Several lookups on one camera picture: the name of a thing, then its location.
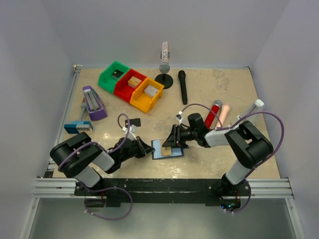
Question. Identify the black round microphone stand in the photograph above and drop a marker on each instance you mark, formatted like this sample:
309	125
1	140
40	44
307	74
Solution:
164	79

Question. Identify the green plastic bin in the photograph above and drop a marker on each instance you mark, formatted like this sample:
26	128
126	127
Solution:
110	76

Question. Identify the black handheld microphone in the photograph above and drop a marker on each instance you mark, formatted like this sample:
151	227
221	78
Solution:
182	78

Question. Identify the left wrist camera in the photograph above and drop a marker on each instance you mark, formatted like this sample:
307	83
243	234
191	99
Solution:
130	132

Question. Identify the card stack in yellow bin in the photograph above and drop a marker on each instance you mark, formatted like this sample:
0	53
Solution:
150	91

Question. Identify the red glitter microphone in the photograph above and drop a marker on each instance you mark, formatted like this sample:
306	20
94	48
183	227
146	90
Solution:
217	104

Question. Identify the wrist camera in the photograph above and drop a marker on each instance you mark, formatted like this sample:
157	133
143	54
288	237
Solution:
179	117
130	132

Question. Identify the purple metronome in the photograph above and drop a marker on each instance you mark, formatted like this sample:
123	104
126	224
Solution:
95	106

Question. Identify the card stack in green bin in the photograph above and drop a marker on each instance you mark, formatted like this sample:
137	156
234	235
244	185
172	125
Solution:
116	75

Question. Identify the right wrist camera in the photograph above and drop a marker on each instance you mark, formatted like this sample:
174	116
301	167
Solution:
179	117

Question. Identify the aluminium frame rail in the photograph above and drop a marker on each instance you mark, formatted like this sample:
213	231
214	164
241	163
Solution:
31	211

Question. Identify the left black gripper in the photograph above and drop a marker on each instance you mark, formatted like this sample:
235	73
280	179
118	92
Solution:
144	149

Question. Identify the blue grey block tool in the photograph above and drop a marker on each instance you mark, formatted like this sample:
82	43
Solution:
80	125

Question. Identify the card stack in red bin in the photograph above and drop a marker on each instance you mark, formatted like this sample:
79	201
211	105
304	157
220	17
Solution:
134	82

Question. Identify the glitter microphone on stand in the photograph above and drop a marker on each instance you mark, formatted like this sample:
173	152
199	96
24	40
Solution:
164	57

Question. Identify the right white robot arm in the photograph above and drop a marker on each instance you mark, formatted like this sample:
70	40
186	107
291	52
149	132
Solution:
248	144

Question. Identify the gold credit card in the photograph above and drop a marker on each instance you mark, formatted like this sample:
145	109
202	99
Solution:
166	151

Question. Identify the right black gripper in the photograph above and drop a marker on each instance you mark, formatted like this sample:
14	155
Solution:
175	139

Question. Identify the blue leather card holder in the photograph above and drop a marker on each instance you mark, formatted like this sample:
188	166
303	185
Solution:
157	145

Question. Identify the yellow plastic bin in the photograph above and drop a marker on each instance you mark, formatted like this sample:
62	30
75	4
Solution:
142	101

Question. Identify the black credit card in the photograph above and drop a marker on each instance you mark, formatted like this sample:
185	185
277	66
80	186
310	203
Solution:
136	122

